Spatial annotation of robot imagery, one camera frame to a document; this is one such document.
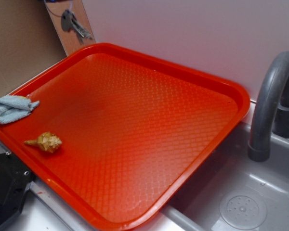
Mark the silver keys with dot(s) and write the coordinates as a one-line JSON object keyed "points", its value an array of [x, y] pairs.
{"points": [[70, 23]]}

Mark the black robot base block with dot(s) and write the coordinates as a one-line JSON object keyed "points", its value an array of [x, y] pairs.
{"points": [[15, 180]]}

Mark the orange plastic tray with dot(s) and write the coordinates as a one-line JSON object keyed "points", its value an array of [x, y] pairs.
{"points": [[107, 83]]}

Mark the tan conch seashell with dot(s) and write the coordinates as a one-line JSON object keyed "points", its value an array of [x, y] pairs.
{"points": [[47, 142]]}

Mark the light wooden plank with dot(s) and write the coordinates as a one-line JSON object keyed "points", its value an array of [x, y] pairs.
{"points": [[69, 40]]}

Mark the grey toy sink basin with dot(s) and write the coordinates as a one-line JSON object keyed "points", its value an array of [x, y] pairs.
{"points": [[231, 187]]}

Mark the grey curved faucet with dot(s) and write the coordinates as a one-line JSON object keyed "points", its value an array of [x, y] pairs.
{"points": [[271, 114]]}

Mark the light blue cloth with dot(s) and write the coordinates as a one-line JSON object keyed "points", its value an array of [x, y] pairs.
{"points": [[14, 108]]}

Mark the brown cardboard panel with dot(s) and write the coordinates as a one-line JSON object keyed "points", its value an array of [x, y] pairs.
{"points": [[29, 43]]}

